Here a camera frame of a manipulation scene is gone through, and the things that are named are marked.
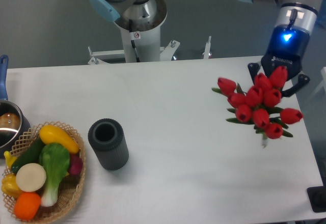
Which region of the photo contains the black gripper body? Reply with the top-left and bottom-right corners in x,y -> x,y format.
261,25 -> 310,80

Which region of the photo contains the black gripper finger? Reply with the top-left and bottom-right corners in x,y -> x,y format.
281,73 -> 310,97
248,62 -> 261,84

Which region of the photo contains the red tulip bouquet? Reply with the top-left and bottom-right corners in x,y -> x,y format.
212,66 -> 304,147

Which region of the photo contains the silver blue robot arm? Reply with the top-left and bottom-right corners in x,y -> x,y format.
239,0 -> 323,97

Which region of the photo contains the dark grey ribbed vase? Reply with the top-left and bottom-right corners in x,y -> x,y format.
88,118 -> 129,171

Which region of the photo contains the black device at edge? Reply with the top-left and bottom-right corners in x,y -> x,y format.
307,186 -> 325,213

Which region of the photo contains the purple red radish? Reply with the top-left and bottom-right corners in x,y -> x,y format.
68,154 -> 83,176

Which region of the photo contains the yellow squash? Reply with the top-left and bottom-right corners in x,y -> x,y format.
39,125 -> 79,154

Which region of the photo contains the woven wicker basket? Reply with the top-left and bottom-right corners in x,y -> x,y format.
1,122 -> 86,223

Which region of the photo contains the green bok choy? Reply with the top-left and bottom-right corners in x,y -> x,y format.
39,143 -> 70,207

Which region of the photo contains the green cucumber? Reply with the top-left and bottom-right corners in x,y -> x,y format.
10,137 -> 45,174

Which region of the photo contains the white round radish slice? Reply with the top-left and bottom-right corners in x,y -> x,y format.
16,163 -> 46,192

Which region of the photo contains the yellow banana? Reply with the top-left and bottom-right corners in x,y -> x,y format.
4,151 -> 17,169

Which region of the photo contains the yellow bell pepper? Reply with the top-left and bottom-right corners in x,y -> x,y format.
2,173 -> 22,199

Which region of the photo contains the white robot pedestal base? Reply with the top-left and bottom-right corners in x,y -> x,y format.
89,0 -> 180,63

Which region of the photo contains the blue handled saucepan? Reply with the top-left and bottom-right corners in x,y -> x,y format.
1,54 -> 30,159

